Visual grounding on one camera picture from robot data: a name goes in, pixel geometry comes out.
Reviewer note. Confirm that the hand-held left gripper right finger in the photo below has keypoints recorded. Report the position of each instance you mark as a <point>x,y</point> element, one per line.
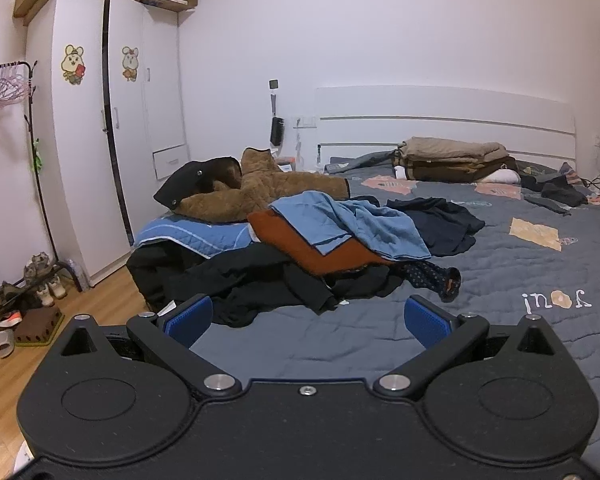
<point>427,322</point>

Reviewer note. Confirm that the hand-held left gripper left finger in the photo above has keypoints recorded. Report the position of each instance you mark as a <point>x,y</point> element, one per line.
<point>190,317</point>

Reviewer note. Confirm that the light blue garment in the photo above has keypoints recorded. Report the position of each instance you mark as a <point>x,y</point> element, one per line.
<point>360,225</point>

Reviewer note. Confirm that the pile of black clothes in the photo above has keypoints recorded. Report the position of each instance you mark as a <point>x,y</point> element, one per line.
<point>240,280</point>

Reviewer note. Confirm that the black clothes rack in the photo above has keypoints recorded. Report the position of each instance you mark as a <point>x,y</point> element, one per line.
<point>42,200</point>

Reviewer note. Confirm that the navy dotted garment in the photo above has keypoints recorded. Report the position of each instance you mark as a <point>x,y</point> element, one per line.
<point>430,277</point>

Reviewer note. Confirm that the blue quilted pad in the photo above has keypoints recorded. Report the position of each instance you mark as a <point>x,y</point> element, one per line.
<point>195,235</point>

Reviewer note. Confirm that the grey quilted bedspread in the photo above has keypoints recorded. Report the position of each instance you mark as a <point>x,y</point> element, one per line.
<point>505,270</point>

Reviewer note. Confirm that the rust orange sweater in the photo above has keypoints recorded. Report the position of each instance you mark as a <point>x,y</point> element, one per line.
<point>300,245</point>

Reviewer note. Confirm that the black coat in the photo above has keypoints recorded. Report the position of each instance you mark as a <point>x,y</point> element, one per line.
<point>190,180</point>

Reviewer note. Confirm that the brown floor mat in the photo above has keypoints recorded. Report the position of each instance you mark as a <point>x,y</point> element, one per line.
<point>37,327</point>

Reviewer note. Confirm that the pile of shoes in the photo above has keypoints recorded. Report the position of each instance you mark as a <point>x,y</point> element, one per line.
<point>35,280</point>

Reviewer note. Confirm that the brown fleece coat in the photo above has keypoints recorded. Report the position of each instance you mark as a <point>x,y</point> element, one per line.
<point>280,185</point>

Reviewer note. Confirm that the white pillow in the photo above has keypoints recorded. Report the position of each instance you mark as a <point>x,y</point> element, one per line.
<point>505,176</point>

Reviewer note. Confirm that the folded khaki bedding stack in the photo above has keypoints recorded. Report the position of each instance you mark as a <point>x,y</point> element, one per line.
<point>450,157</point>

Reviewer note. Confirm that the small orange bedside item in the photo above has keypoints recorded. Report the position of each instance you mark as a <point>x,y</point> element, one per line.
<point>285,165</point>

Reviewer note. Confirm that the crumpled dark grey garments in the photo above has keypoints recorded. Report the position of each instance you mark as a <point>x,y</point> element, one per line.
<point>555,192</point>

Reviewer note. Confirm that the white slipper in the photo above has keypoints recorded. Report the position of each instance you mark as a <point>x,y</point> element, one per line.
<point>5,344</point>

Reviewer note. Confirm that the white wardrobe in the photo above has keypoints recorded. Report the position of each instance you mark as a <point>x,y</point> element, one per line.
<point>80,160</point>

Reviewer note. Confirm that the black hair brush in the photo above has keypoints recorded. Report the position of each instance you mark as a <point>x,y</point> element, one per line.
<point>277,131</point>

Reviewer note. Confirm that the white headboard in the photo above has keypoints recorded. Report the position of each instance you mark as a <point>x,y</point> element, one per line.
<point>430,105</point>

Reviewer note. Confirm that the green hanging item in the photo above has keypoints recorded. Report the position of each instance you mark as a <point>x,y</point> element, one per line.
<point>39,155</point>

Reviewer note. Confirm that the mouse sticker with bow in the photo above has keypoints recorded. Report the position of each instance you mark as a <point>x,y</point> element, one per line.
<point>130,64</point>

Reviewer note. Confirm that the mouse sticker with red patch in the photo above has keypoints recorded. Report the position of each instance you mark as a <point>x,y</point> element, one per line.
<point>73,65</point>

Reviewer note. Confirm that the bunch of pink hangers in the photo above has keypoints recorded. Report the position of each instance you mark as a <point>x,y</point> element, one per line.
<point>2,90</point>

